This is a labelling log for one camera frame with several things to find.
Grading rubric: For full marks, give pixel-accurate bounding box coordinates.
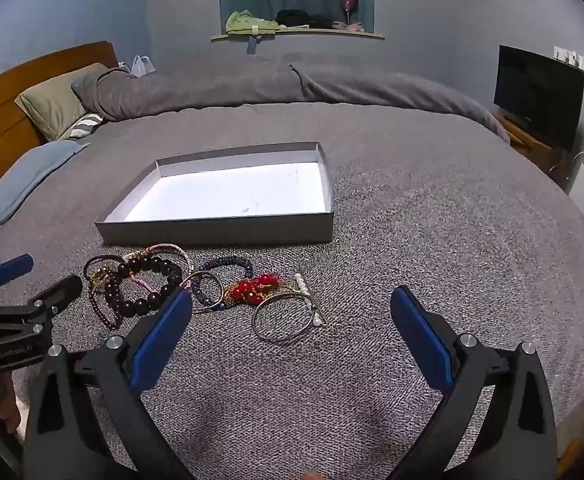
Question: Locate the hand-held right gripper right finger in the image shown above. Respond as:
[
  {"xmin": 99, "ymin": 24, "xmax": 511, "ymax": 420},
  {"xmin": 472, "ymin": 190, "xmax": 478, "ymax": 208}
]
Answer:
[{"xmin": 390, "ymin": 286, "xmax": 559, "ymax": 480}]

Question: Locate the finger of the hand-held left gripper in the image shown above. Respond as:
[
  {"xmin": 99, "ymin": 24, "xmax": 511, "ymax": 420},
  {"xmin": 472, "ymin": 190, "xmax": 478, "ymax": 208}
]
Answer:
[
  {"xmin": 0, "ymin": 254, "xmax": 35, "ymax": 306},
  {"xmin": 0, "ymin": 275, "xmax": 83, "ymax": 346}
]

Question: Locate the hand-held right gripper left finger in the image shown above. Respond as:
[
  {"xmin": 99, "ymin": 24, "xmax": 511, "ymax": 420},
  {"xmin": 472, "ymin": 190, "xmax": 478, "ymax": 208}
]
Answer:
[{"xmin": 24, "ymin": 289, "xmax": 193, "ymax": 480}]

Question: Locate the black hair tie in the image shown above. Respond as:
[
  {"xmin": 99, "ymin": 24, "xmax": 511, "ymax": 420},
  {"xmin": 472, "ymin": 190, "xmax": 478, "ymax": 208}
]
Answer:
[{"xmin": 82, "ymin": 254, "xmax": 127, "ymax": 286}]

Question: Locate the gold ornate ring brooch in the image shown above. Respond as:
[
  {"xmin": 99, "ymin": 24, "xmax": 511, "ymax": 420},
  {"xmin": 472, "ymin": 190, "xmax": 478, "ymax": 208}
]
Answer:
[{"xmin": 89, "ymin": 267, "xmax": 118, "ymax": 292}]

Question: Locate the small dark red bead bracelet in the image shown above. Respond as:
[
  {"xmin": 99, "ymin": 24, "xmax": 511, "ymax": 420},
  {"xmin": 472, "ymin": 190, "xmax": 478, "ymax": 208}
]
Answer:
[{"xmin": 88, "ymin": 272, "xmax": 125, "ymax": 332}]

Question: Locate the large dark wooden bead bracelet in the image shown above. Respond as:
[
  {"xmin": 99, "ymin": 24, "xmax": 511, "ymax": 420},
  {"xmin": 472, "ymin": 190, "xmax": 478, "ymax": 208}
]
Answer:
[{"xmin": 102, "ymin": 255, "xmax": 185, "ymax": 318}]

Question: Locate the silver bangle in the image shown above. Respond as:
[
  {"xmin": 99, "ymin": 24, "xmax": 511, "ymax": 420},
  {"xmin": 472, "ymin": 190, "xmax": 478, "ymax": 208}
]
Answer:
[
  {"xmin": 181, "ymin": 270, "xmax": 226, "ymax": 315},
  {"xmin": 251, "ymin": 292, "xmax": 319, "ymax": 345}
]

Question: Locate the pink braided cord bracelet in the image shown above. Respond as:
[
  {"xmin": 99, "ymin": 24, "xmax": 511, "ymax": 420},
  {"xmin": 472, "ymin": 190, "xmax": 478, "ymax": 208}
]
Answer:
[{"xmin": 122, "ymin": 243, "xmax": 193, "ymax": 292}]

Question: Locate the red bead ornament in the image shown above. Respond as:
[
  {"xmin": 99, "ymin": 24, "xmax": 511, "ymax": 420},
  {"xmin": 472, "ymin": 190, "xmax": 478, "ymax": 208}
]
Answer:
[{"xmin": 224, "ymin": 272, "xmax": 297, "ymax": 309}]

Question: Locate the pearl hair clip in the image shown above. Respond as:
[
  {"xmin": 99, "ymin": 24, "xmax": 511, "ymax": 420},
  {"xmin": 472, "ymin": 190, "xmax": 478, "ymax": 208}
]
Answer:
[{"xmin": 294, "ymin": 272, "xmax": 329, "ymax": 328}]

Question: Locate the shallow grey cardboard box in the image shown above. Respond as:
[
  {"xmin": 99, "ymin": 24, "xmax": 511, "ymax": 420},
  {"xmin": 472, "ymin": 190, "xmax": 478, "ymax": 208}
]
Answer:
[{"xmin": 94, "ymin": 141, "xmax": 335, "ymax": 247}]

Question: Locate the pale blue blanket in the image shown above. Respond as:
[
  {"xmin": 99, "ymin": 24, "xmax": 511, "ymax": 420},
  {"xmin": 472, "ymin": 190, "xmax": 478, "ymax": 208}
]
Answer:
[{"xmin": 0, "ymin": 140, "xmax": 91, "ymax": 257}]

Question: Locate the wooden headboard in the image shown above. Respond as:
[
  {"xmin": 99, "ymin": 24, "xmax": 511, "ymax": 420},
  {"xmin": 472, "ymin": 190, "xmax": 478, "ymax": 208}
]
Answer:
[{"xmin": 0, "ymin": 41, "xmax": 120, "ymax": 202}]

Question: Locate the striped pillow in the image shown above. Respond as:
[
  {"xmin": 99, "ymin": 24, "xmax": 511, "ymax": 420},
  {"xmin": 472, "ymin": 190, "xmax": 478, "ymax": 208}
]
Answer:
[{"xmin": 58, "ymin": 112, "xmax": 105, "ymax": 141}]

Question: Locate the green pillow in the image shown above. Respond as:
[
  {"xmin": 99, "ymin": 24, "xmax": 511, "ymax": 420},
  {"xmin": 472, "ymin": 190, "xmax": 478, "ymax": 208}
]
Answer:
[{"xmin": 15, "ymin": 62, "xmax": 110, "ymax": 142}]

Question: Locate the wooden television stand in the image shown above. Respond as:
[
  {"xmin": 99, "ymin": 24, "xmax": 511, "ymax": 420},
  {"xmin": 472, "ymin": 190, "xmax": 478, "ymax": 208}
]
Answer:
[{"xmin": 492, "ymin": 110, "xmax": 566, "ymax": 172}]

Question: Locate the white plastic bag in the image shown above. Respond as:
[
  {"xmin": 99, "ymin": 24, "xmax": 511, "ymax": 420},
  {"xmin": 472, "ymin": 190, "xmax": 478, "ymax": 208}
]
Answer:
[{"xmin": 119, "ymin": 55, "xmax": 155, "ymax": 79}]

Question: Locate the black television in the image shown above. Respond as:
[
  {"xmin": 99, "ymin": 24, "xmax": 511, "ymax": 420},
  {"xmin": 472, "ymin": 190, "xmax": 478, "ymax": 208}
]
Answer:
[{"xmin": 493, "ymin": 45, "xmax": 584, "ymax": 150}]

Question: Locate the grey duvet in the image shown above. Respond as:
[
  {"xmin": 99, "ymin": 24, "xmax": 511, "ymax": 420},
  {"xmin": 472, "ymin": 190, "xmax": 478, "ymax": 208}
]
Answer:
[{"xmin": 72, "ymin": 62, "xmax": 510, "ymax": 143}]

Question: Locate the wooden window sill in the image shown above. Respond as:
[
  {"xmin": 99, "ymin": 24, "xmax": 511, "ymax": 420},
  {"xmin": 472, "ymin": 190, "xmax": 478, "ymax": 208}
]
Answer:
[{"xmin": 211, "ymin": 27, "xmax": 385, "ymax": 42}]

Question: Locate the green cloth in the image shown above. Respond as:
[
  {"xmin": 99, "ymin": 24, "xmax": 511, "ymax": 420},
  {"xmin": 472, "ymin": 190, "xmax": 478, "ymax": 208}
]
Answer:
[{"xmin": 225, "ymin": 9, "xmax": 280, "ymax": 36}]

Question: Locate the black cloth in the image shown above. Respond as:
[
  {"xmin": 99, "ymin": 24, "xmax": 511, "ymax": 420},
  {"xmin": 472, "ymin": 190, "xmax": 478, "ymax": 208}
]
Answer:
[{"xmin": 275, "ymin": 9, "xmax": 333, "ymax": 30}]

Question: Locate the blue bead bracelet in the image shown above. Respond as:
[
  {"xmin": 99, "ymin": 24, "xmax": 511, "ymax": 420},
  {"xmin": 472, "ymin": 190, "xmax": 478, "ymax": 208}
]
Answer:
[{"xmin": 192, "ymin": 255, "xmax": 255, "ymax": 312}]

